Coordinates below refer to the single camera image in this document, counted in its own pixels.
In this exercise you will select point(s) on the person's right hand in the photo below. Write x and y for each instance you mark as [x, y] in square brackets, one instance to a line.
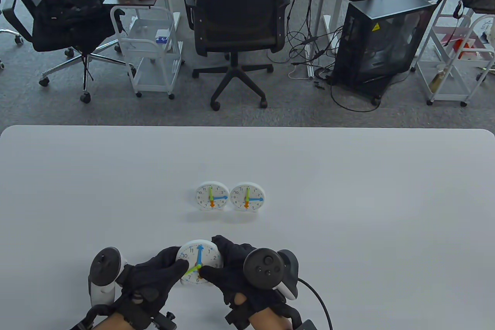
[232, 279]

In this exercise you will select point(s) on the person's left hand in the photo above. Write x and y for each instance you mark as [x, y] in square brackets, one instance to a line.
[151, 279]

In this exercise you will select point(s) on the white teaching clock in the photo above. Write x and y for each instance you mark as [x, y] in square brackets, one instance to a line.
[193, 252]
[247, 196]
[207, 190]

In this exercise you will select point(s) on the person's right forearm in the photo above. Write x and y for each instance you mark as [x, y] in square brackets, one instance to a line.
[268, 322]

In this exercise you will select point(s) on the person's left forearm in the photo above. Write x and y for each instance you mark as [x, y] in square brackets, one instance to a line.
[114, 324]

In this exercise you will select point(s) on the black and white hand controller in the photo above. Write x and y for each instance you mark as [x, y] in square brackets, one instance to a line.
[263, 268]
[104, 268]

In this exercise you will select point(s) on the white mesh rolling cart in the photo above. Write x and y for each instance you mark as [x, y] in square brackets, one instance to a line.
[154, 70]

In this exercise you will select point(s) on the blue and white box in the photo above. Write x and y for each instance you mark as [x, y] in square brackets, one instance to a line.
[162, 38]

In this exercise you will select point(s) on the black bag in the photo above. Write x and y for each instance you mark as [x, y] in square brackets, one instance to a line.
[69, 20]

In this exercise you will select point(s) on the black office chair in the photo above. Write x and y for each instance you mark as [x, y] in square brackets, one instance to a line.
[239, 5]

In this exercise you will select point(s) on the chair base with casters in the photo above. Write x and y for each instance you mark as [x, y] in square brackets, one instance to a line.
[15, 38]

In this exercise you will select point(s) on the black computer tower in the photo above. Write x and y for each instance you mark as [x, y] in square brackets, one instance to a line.
[379, 43]

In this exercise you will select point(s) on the dark side table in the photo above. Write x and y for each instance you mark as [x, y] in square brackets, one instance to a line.
[120, 0]

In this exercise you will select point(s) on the yellowish bottle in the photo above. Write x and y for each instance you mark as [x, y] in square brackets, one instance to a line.
[437, 80]

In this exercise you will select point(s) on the red box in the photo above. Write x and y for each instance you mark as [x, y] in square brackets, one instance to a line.
[460, 43]

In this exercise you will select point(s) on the black wrist camera rig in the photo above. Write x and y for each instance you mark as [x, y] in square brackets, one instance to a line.
[236, 316]
[168, 320]

